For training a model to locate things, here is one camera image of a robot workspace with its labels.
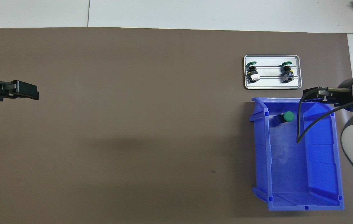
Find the brown table mat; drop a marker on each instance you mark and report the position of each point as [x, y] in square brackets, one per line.
[133, 93]

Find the green push button switch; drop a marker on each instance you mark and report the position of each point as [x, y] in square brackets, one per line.
[285, 117]
[287, 74]
[252, 74]

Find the grey metal tray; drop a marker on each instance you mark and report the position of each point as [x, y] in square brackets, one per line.
[270, 74]

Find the blue plastic storage bin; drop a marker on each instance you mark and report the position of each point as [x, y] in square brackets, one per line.
[288, 174]

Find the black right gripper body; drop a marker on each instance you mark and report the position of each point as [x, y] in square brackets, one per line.
[346, 93]

